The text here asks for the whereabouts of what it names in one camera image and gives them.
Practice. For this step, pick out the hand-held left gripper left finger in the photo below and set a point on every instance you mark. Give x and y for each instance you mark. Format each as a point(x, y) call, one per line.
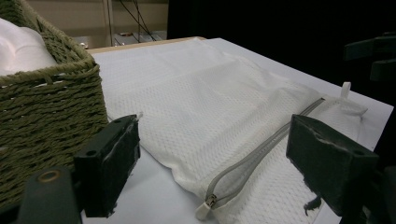
point(106, 168)

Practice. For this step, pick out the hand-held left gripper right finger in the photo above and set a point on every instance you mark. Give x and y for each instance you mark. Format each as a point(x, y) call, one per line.
point(336, 168)

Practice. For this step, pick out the olive green woven basket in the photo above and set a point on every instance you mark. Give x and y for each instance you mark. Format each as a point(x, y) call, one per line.
point(46, 124)

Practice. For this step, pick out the white cloth garment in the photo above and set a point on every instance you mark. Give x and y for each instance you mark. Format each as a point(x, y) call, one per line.
point(21, 49)

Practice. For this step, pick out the beige wooden desk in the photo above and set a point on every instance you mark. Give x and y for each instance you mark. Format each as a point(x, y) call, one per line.
point(77, 15)

